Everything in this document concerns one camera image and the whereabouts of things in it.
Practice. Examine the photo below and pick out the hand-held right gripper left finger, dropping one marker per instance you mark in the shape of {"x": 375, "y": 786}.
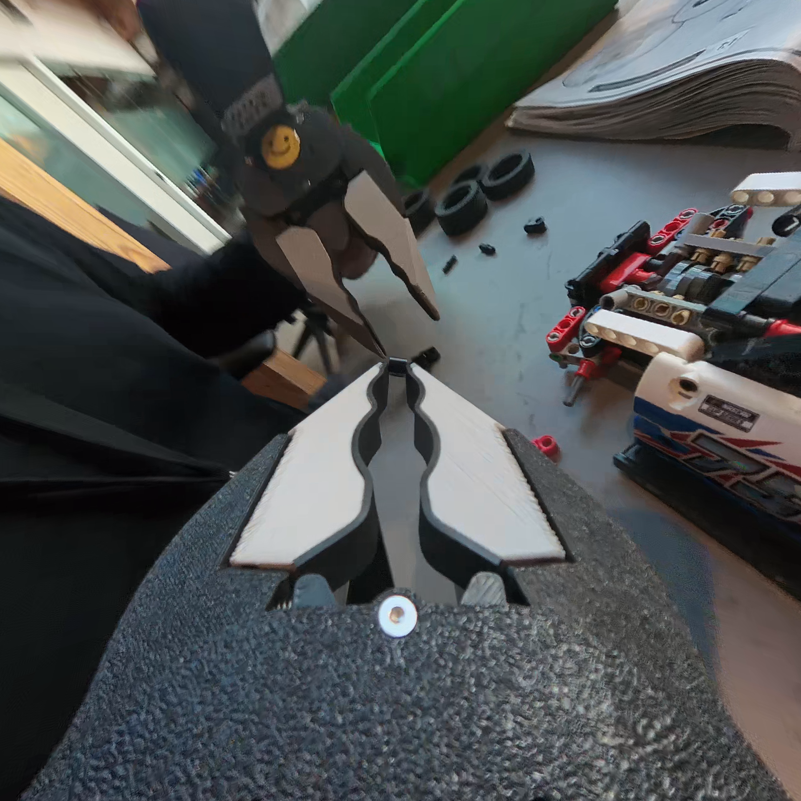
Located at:
{"x": 306, "y": 500}

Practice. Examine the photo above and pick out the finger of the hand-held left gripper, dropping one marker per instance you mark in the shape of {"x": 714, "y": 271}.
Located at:
{"x": 391, "y": 231}
{"x": 319, "y": 275}

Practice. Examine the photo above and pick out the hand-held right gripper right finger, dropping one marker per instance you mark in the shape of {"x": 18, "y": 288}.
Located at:
{"x": 488, "y": 494}

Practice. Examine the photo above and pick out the black brick connector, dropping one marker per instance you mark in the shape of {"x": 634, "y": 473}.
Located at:
{"x": 397, "y": 365}
{"x": 535, "y": 226}

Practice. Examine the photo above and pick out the grey axle with black connectors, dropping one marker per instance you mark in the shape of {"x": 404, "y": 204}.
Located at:
{"x": 425, "y": 356}

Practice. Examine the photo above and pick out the toy brick race car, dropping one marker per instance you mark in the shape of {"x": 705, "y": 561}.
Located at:
{"x": 719, "y": 350}

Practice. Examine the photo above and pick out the person's left forearm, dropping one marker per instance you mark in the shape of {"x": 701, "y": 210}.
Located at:
{"x": 225, "y": 294}

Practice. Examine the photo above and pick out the black beam with red elbow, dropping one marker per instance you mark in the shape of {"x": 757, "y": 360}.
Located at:
{"x": 545, "y": 447}

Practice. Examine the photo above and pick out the person's left hand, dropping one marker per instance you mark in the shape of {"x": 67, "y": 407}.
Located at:
{"x": 350, "y": 250}

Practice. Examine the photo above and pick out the black toy tyre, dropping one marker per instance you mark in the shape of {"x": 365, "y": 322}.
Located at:
{"x": 466, "y": 175}
{"x": 447, "y": 216}
{"x": 522, "y": 175}
{"x": 416, "y": 213}

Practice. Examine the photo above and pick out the black office chair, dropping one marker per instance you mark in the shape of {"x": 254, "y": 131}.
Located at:
{"x": 247, "y": 353}

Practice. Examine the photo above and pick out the green plastic bin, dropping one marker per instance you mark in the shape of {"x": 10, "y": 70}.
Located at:
{"x": 469, "y": 75}
{"x": 325, "y": 50}

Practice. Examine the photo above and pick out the open instruction book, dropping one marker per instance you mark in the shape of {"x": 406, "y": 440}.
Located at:
{"x": 657, "y": 81}

